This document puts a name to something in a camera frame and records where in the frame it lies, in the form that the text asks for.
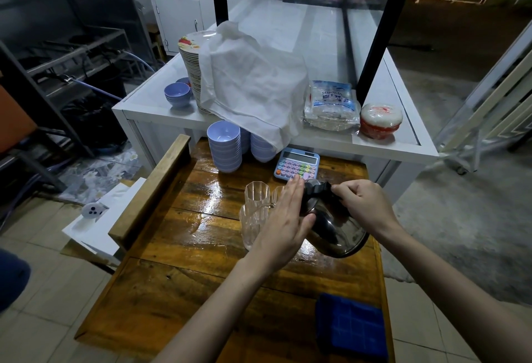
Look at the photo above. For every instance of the clear ribbed plastic cup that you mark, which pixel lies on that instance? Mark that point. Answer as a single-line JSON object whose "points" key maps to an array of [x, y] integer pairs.
{"points": [[257, 194], [277, 194], [251, 225]]}

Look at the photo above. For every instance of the person's left hand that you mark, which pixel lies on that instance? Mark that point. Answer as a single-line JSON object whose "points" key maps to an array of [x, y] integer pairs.
{"points": [[280, 229]]}

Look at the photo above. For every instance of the stack of printed plates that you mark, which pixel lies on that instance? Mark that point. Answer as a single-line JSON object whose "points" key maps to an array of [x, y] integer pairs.
{"points": [[192, 67]]}

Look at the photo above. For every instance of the lavender bowl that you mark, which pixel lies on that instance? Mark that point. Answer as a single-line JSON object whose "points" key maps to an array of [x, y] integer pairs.
{"points": [[184, 81]]}

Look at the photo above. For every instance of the pastel blue calculator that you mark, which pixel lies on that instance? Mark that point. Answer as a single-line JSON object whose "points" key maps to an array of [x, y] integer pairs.
{"points": [[293, 162]]}

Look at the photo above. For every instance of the orange chair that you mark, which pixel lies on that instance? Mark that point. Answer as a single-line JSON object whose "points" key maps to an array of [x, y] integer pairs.
{"points": [[14, 121]]}

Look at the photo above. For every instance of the small white round device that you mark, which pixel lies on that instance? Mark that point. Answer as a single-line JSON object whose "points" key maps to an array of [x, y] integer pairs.
{"points": [[94, 210]]}

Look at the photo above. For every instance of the white sink cabinet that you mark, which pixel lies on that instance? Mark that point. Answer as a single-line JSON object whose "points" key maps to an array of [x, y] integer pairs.
{"points": [[181, 17]]}

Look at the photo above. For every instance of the clear bag of packets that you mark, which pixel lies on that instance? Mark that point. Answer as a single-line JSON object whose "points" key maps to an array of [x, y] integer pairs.
{"points": [[332, 107]]}

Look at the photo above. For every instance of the person's right fingers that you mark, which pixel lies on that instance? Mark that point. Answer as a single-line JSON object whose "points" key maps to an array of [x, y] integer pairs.
{"points": [[343, 193]]}

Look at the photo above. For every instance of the white metal folding gate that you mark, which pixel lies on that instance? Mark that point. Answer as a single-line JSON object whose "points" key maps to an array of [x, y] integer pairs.
{"points": [[494, 101]]}

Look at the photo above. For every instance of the white cloth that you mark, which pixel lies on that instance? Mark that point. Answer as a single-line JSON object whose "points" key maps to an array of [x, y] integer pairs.
{"points": [[253, 80]]}

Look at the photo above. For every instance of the tall stack of lavender bowls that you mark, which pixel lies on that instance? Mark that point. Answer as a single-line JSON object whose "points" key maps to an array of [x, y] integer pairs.
{"points": [[224, 146]]}

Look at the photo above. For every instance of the white metal counter cart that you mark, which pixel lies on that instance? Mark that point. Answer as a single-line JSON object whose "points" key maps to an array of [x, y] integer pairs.
{"points": [[324, 42]]}

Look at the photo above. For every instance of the person's right hand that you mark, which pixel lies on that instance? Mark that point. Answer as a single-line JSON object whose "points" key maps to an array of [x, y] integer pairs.
{"points": [[368, 204]]}

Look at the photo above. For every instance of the person's right forearm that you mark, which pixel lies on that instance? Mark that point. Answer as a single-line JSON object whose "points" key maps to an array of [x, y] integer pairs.
{"points": [[453, 292]]}

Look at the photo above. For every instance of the blue ice cube tray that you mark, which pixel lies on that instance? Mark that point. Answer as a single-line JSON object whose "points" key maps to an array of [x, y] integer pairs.
{"points": [[351, 327]]}

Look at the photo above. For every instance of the red and white wrapped bowl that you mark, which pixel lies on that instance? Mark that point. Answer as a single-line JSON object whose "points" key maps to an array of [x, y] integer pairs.
{"points": [[380, 119]]}

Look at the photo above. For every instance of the person's left forearm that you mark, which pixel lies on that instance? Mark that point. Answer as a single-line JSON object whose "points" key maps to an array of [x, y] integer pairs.
{"points": [[220, 313]]}

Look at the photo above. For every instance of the black plastic bag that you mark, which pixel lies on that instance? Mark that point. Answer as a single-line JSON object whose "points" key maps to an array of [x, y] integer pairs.
{"points": [[93, 119]]}

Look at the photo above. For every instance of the small stack of lavender bowls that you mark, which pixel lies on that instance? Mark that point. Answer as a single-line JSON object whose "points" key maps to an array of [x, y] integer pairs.
{"points": [[177, 94]]}

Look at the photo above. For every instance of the short stack of lavender bowls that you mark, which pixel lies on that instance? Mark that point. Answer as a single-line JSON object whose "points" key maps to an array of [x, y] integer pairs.
{"points": [[262, 150]]}

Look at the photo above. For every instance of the person's left thumb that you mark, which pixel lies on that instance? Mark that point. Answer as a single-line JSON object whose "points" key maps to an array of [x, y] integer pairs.
{"points": [[306, 227]]}

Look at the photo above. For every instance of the grey metal stove rack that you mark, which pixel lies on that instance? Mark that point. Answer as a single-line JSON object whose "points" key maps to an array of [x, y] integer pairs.
{"points": [[70, 63]]}

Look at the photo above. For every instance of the white foam board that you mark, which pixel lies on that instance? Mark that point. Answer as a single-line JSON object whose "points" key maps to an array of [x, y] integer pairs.
{"points": [[108, 225]]}

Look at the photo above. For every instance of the person's left leg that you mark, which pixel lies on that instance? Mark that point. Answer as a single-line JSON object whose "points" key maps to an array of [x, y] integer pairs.
{"points": [[11, 279]]}

